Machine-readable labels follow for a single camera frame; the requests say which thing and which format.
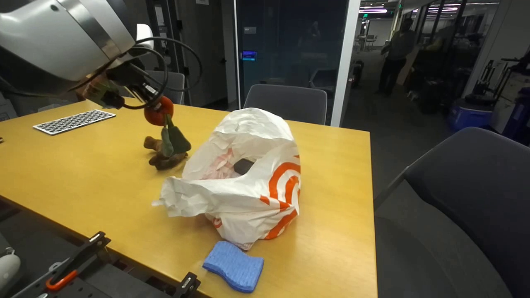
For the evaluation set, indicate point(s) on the blue sponge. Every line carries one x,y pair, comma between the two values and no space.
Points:
233,267

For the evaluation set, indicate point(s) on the white rounded device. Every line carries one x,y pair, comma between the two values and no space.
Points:
8,270

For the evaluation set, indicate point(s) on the blue lit screen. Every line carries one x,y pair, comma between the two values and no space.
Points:
248,57

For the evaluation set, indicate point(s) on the blue storage bin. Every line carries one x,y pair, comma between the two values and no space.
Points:
470,116

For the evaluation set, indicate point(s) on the white orange plastic bag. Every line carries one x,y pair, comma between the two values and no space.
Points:
242,204

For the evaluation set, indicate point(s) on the white keyboard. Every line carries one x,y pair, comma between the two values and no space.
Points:
74,121

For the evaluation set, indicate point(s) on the brown plush animal toy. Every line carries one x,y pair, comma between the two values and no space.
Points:
166,159

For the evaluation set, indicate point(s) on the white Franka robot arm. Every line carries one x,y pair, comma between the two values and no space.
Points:
50,34

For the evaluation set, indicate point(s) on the dark grey felt block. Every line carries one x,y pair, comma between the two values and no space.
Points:
243,166

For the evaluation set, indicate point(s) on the green exit sign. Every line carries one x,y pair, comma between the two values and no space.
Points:
364,15

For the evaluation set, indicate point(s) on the person in dark clothes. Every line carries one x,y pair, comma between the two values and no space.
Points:
397,55

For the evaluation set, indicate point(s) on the white window frame post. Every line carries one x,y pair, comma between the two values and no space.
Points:
344,60

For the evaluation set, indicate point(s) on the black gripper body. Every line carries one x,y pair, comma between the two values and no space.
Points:
127,77

